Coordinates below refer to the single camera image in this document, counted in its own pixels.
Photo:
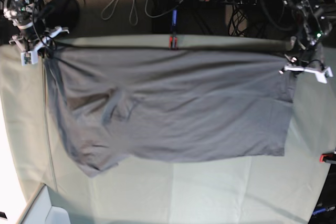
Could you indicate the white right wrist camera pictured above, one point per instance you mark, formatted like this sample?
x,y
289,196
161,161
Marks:
x,y
29,58

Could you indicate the black round base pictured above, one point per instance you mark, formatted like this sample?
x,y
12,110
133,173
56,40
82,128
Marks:
x,y
63,13

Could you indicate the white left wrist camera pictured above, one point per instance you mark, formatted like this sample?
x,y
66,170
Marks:
x,y
323,75

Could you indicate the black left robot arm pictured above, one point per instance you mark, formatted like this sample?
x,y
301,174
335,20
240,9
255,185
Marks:
x,y
312,26

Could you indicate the red right clamp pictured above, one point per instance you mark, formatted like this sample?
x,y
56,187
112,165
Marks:
x,y
329,158

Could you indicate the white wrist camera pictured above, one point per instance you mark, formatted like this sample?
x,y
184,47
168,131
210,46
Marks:
x,y
29,58
323,75

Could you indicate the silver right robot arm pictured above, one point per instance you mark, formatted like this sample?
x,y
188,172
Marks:
x,y
28,17

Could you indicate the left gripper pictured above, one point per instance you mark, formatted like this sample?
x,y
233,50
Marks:
x,y
304,62

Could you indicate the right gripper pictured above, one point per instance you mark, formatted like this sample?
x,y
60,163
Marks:
x,y
36,42

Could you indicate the red clamp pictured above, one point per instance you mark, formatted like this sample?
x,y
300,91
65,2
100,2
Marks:
x,y
173,42
329,158

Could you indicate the grey t-shirt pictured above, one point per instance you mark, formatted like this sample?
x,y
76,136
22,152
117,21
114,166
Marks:
x,y
171,106

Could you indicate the red centre clamp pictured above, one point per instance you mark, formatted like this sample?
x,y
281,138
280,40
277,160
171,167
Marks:
x,y
173,42

